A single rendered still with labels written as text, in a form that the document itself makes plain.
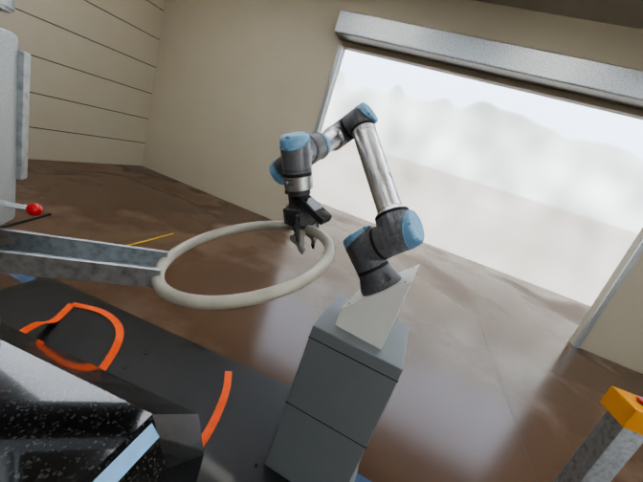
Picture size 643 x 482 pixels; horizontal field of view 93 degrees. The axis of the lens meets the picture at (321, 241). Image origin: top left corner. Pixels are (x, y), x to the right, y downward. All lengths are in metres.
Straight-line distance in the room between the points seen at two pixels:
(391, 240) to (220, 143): 5.47
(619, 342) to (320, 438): 5.16
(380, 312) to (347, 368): 0.27
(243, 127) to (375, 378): 5.40
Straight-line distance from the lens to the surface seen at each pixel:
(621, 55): 5.76
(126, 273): 0.86
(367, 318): 1.32
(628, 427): 1.55
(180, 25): 7.45
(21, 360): 1.08
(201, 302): 0.69
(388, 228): 1.25
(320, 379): 1.45
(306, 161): 0.93
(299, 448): 1.73
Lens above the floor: 1.55
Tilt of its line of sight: 16 degrees down
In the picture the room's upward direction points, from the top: 18 degrees clockwise
